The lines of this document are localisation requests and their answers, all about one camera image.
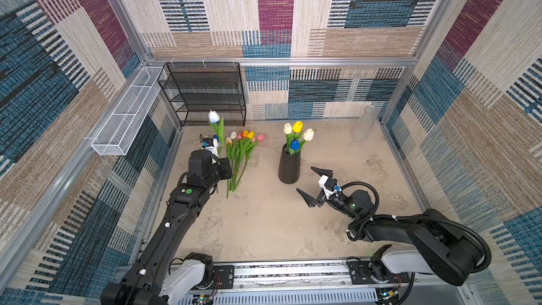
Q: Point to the cream white tulip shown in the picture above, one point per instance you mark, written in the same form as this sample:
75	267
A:
306	137

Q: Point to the white wire mesh basket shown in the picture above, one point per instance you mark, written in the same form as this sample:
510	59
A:
122	126

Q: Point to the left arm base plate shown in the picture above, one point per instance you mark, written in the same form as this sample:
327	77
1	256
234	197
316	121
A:
222	278

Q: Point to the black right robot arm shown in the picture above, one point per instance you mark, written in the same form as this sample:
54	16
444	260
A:
427	243

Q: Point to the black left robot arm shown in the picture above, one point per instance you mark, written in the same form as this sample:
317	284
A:
144	283

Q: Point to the aluminium mounting rail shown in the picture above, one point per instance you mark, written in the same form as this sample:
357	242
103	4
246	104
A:
324	281

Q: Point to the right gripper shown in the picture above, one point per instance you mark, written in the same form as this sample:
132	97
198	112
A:
310	200

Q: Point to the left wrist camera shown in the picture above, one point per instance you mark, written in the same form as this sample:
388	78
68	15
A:
210	143

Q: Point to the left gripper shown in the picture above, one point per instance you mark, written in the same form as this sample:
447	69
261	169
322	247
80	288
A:
224	173

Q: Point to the pink tulip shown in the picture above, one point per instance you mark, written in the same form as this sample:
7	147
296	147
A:
259	137

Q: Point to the pale blue tulip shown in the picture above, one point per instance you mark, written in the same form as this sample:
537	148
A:
217	124

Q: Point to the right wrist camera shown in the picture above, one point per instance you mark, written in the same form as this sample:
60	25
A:
329	185

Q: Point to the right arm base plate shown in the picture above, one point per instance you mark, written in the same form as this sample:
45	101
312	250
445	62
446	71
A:
365	272

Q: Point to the black wire mesh shelf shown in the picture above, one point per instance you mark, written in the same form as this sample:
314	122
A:
194	89

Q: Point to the yellow tulip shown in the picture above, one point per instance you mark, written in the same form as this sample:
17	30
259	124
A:
297	130

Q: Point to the tulip bunch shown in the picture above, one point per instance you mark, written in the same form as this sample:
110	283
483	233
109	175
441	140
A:
239	149

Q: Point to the clear glass vase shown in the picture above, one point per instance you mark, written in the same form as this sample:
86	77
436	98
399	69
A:
364	125

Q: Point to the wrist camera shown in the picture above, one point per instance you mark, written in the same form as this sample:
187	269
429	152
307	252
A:
210	143
329	185

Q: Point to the black cylindrical vase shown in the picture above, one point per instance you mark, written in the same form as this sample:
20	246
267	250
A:
289	166

